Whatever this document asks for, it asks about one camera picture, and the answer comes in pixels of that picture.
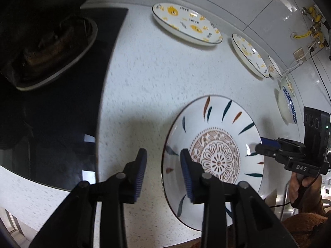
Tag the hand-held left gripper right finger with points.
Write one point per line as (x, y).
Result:
(185, 173)

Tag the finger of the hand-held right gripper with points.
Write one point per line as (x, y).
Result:
(265, 150)
(269, 142)

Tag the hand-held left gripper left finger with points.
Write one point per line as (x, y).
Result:
(139, 170)

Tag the blue rim ceramic bowl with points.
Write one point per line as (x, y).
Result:
(284, 106)

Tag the floral pattern round plate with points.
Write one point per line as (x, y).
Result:
(219, 124)

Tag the bear print oval plate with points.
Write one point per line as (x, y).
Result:
(248, 54)
(181, 18)

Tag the person's right forearm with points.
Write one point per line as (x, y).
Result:
(305, 224)

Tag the person's right hand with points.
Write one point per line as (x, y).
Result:
(292, 188)

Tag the black glass cooktop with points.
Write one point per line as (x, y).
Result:
(64, 108)

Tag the yellow gas pipe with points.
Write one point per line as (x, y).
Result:
(314, 18)

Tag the beige wall socket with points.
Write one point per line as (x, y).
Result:
(299, 54)

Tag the wall socket with black plug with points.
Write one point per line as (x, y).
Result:
(311, 47)

